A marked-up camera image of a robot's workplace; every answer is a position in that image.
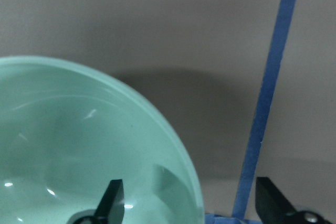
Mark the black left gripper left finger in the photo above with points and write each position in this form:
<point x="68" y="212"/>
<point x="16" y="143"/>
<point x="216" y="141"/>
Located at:
<point x="111" y="206"/>

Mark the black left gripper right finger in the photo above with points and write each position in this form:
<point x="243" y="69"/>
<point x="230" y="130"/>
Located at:
<point x="272" y="206"/>

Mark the light green bowl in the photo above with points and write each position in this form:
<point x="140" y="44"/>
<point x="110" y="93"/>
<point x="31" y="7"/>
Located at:
<point x="68" y="131"/>

